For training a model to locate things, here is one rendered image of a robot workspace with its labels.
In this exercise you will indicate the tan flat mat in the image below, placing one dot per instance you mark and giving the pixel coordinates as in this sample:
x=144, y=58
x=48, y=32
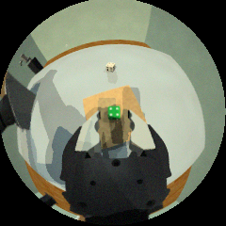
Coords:
x=113, y=132

